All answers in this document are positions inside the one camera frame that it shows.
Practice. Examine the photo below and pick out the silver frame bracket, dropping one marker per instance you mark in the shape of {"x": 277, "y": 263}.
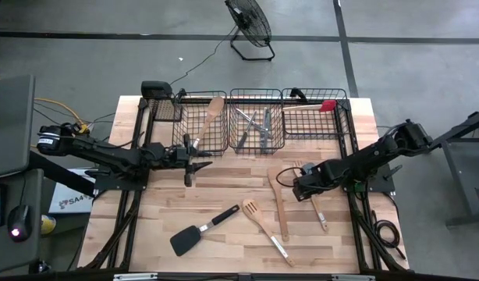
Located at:
{"x": 134, "y": 277}
{"x": 352, "y": 278}

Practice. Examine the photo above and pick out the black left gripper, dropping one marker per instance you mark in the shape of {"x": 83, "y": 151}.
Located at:
{"x": 188, "y": 164}

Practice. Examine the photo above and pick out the wooden fork spatula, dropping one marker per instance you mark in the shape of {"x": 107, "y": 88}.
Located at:
{"x": 319, "y": 214}

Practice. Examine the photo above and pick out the black computer mouse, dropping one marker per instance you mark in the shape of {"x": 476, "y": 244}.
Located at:
{"x": 19, "y": 222}

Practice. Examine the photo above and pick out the grey computer desk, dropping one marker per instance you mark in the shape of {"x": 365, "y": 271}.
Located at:
{"x": 9, "y": 125}

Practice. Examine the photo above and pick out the grey metal stand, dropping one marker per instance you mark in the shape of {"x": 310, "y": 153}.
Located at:
{"x": 465, "y": 164}

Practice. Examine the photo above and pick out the slotted wooden spoon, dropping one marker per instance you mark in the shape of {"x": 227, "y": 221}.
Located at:
{"x": 252, "y": 210}

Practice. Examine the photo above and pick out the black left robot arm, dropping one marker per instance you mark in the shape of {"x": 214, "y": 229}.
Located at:
{"x": 107, "y": 156}

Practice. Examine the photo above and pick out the white cardboard box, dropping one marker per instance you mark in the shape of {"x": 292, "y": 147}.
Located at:
{"x": 68, "y": 203}

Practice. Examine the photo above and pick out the black turner spatula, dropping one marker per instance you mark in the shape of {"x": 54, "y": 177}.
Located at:
{"x": 185, "y": 240}

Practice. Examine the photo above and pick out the black clip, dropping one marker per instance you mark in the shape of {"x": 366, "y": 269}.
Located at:
{"x": 298, "y": 93}

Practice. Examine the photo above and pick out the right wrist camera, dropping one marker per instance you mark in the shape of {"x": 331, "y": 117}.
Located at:
{"x": 308, "y": 168}

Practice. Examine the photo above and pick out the yellow round container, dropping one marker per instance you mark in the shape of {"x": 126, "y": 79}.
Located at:
{"x": 48, "y": 224}

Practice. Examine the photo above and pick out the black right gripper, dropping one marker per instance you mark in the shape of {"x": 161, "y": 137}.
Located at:
{"x": 323, "y": 175}

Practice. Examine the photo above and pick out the shiny steel cutlery piece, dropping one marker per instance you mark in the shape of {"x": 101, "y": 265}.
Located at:
{"x": 266, "y": 129}

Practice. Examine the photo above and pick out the black metal rig frame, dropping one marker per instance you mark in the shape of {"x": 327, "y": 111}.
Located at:
{"x": 144, "y": 113}

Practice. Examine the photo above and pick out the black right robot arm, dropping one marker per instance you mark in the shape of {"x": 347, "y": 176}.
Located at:
{"x": 364, "y": 160}

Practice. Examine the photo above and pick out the black floor fan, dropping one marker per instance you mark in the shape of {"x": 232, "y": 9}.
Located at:
{"x": 249, "y": 19}

